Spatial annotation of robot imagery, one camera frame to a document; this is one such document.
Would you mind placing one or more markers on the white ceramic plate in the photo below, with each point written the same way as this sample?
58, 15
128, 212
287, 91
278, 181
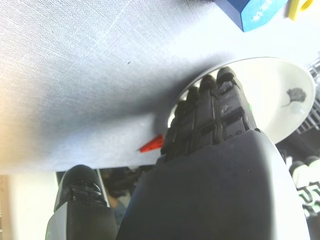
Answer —
275, 87

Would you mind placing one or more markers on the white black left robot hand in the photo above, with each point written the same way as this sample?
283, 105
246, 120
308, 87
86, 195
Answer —
200, 190

